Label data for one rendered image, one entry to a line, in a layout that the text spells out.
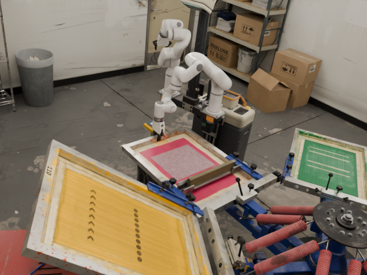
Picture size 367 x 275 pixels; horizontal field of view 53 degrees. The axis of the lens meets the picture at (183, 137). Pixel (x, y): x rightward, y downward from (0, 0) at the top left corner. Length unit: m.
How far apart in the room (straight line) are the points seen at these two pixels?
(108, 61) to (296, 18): 3.03
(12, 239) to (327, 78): 5.19
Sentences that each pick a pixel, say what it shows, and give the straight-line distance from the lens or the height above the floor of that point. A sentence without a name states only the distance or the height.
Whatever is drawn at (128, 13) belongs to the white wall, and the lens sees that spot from 6.03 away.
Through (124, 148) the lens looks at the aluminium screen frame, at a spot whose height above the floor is 0.99.
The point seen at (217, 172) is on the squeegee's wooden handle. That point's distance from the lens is 2.41.
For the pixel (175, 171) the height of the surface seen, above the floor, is 0.95.
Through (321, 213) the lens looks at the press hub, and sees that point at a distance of 1.89.
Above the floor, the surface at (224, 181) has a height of 0.95.
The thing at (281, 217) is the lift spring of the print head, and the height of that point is 1.16.
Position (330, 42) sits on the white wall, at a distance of 6.09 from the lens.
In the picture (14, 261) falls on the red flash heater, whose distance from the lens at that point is 1.79.
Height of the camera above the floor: 2.44
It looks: 31 degrees down
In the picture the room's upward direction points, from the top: 8 degrees clockwise
